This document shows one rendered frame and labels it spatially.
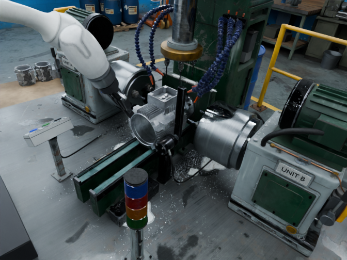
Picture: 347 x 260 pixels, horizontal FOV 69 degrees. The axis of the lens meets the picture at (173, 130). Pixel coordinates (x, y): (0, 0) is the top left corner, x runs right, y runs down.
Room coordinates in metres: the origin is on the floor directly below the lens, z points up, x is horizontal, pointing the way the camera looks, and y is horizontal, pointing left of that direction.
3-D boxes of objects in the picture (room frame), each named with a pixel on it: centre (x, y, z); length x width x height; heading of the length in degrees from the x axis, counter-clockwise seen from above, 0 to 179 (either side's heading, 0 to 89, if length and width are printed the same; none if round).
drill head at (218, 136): (0.86, -0.25, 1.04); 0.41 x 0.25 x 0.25; 55
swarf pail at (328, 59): (4.59, -2.71, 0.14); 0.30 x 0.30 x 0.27
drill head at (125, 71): (1.25, 0.31, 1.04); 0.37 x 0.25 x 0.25; 55
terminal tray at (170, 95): (1.00, 0.05, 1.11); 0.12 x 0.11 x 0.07; 144
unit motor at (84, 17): (1.39, 0.56, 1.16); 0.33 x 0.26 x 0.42; 55
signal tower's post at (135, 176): (0.43, 0.08, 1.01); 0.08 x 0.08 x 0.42; 55
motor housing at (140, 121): (0.97, 0.07, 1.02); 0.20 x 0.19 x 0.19; 144
